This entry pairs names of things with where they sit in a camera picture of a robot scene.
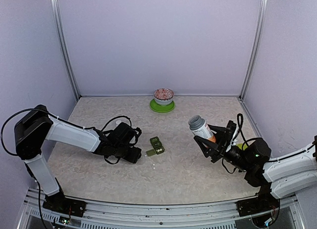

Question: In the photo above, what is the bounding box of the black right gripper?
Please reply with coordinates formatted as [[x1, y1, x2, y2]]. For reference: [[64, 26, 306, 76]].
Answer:
[[194, 124, 252, 172]]

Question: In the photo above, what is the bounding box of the amber bottle grey cap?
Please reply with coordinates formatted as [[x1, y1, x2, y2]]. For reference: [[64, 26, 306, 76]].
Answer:
[[188, 115, 216, 143]]

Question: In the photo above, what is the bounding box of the green pill organizer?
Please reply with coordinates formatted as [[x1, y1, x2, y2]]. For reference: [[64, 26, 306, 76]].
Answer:
[[146, 136, 165, 157]]

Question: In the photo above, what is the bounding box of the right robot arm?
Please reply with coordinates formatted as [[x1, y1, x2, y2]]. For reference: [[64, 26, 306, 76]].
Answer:
[[188, 113, 317, 211]]

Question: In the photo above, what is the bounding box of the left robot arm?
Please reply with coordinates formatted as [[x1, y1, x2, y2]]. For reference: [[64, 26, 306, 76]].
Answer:
[[4, 105, 142, 212]]

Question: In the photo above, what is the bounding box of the lime green bowl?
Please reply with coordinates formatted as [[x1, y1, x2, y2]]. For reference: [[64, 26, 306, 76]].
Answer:
[[236, 143, 248, 151]]

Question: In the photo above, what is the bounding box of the green plate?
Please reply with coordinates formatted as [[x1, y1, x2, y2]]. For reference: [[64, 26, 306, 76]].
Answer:
[[150, 99, 175, 113]]

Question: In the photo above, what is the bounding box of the red patterned white bowl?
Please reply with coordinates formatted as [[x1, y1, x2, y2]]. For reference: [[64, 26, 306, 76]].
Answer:
[[154, 88, 174, 106]]

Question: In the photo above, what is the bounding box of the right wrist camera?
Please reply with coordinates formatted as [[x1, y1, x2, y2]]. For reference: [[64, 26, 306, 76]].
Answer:
[[226, 120, 239, 145]]

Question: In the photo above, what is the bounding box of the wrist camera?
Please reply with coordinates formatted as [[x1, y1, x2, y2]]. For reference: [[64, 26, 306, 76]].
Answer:
[[133, 127, 142, 139], [226, 120, 239, 145]]

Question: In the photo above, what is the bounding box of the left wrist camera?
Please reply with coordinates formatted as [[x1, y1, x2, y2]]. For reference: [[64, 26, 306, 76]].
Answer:
[[133, 127, 142, 139]]

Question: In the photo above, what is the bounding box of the front aluminium rail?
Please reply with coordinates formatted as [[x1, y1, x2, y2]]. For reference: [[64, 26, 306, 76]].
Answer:
[[23, 186, 305, 229]]

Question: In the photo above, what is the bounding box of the right aluminium frame post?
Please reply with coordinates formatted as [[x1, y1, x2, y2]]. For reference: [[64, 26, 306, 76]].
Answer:
[[239, 0, 268, 101]]

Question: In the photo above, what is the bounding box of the aluminium frame post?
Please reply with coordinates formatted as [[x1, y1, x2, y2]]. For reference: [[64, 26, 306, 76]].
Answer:
[[239, 0, 268, 101], [51, 0, 81, 101]]

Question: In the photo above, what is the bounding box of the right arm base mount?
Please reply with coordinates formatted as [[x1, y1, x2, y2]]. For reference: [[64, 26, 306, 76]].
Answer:
[[236, 192, 280, 217]]

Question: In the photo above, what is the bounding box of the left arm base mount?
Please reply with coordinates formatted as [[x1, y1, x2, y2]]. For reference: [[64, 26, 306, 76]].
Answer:
[[43, 194, 87, 217]]

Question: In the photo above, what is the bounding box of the left aluminium frame post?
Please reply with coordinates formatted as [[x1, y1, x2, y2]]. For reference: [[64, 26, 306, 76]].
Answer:
[[51, 0, 81, 101]]

